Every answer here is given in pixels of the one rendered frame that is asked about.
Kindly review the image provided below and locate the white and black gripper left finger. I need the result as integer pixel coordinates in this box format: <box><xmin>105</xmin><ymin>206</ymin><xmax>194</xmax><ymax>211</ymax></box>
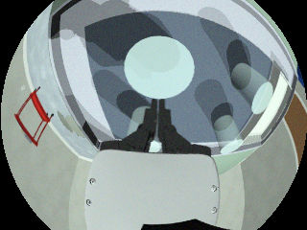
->
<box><xmin>100</xmin><ymin>99</ymin><xmax>157</xmax><ymax>152</ymax></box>

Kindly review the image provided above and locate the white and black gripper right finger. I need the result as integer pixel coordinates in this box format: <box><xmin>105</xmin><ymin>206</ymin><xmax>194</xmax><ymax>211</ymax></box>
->
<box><xmin>157</xmin><ymin>99</ymin><xmax>211</xmax><ymax>156</ymax></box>

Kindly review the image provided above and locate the clear glass jar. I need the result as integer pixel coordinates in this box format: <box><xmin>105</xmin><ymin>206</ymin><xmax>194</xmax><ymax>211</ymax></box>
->
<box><xmin>127</xmin><ymin>106</ymin><xmax>160</xmax><ymax>152</ymax></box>
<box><xmin>124</xmin><ymin>35</ymin><xmax>195</xmax><ymax>99</ymax></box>
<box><xmin>213</xmin><ymin>115</ymin><xmax>243</xmax><ymax>154</ymax></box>
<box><xmin>231</xmin><ymin>63</ymin><xmax>272</xmax><ymax>114</ymax></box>

